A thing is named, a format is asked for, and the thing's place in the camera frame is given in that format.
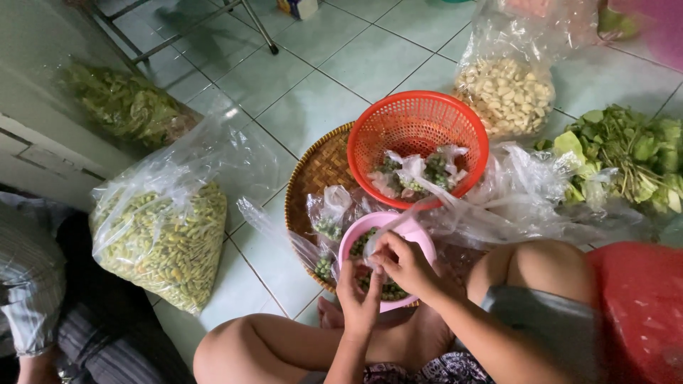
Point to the person's left hand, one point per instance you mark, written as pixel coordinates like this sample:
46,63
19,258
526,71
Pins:
357,304

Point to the person's right hand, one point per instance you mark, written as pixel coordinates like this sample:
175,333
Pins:
413,269

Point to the small clear plastic bag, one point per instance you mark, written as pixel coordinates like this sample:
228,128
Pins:
394,225

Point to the heap of green berries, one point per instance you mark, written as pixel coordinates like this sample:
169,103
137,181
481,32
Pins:
394,291

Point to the pink plastic bowl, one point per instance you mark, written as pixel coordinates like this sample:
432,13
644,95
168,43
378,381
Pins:
411,230

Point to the small bag of green berries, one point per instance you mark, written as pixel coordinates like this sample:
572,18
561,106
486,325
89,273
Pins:
412,184
323,266
442,164
385,173
330,216

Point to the person's left leg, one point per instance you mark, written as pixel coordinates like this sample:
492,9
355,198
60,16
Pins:
267,346

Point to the person's leg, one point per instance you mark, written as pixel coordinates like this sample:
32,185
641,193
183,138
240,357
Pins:
267,346
533,266

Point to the empty clear plastic bag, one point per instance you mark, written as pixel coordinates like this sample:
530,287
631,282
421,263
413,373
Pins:
272,226

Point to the person's right leg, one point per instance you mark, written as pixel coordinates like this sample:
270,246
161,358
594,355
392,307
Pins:
533,266

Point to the pile of clear plastic bags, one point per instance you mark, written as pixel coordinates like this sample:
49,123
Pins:
523,192

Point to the round woven bamboo tray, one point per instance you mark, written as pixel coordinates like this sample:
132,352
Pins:
320,168

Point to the orange plastic colander basket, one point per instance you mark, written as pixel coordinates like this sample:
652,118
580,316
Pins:
413,125

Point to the person's grey shorts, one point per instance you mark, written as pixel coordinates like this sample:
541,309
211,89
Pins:
549,325

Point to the bag of peeled garlic cloves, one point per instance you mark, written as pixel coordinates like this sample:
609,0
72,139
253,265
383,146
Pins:
507,96

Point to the large bag of green chilies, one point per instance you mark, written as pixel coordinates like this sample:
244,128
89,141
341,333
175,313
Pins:
165,245

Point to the bunch of green leafy herbs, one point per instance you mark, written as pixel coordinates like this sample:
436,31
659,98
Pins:
629,152

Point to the small carton box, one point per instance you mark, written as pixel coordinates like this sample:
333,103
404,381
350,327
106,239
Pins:
299,7

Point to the pink plastic container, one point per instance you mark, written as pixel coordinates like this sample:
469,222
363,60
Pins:
659,26

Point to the white metal cabinet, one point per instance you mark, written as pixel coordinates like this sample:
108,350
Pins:
37,106

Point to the metal frame stand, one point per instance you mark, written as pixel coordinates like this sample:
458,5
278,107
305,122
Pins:
176,40

